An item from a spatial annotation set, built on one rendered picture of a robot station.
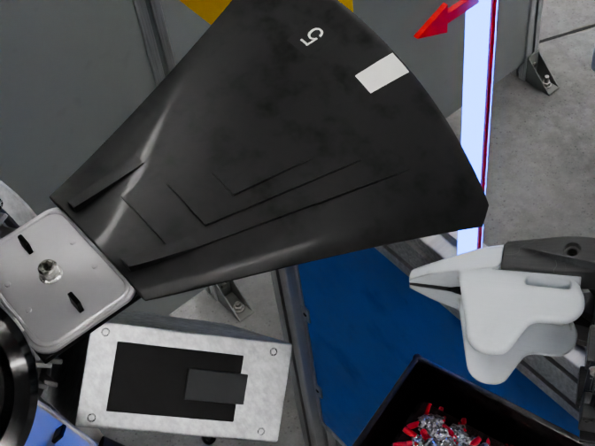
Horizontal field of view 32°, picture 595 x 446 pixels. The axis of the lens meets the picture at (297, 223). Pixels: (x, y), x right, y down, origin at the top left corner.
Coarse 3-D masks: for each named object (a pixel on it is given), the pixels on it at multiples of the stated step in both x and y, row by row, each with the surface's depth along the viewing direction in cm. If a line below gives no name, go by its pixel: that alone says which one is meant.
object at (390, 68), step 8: (392, 56) 68; (376, 64) 68; (384, 64) 68; (392, 64) 68; (400, 64) 68; (360, 72) 67; (368, 72) 67; (376, 72) 67; (384, 72) 67; (392, 72) 67; (400, 72) 68; (408, 72) 68; (360, 80) 67; (368, 80) 67; (376, 80) 67; (384, 80) 67; (392, 80) 67; (368, 88) 67; (376, 88) 67
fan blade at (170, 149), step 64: (256, 0) 69; (320, 0) 69; (192, 64) 68; (256, 64) 67; (320, 64) 67; (128, 128) 66; (192, 128) 65; (256, 128) 64; (320, 128) 65; (384, 128) 66; (448, 128) 67; (64, 192) 63; (128, 192) 62; (192, 192) 62; (256, 192) 62; (320, 192) 63; (384, 192) 64; (448, 192) 65; (128, 256) 60; (192, 256) 60; (256, 256) 60; (320, 256) 61
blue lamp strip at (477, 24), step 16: (480, 0) 72; (480, 16) 73; (480, 32) 74; (480, 48) 75; (464, 64) 78; (480, 64) 76; (464, 80) 79; (480, 80) 77; (464, 96) 80; (480, 96) 79; (464, 112) 82; (480, 112) 80; (464, 128) 83; (480, 128) 81; (464, 144) 84; (480, 144) 82; (480, 160) 84; (480, 176) 86; (464, 240) 93
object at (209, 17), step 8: (184, 0) 105; (192, 0) 103; (200, 0) 101; (208, 0) 100; (216, 0) 98; (224, 0) 97; (344, 0) 98; (192, 8) 104; (200, 8) 102; (208, 8) 101; (216, 8) 100; (224, 8) 98; (352, 8) 99; (200, 16) 104; (208, 16) 102; (216, 16) 101
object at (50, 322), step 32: (32, 224) 63; (64, 224) 62; (0, 256) 61; (32, 256) 61; (64, 256) 61; (96, 256) 61; (0, 288) 60; (32, 288) 60; (64, 288) 59; (96, 288) 59; (128, 288) 59; (32, 320) 58; (64, 320) 58; (96, 320) 58
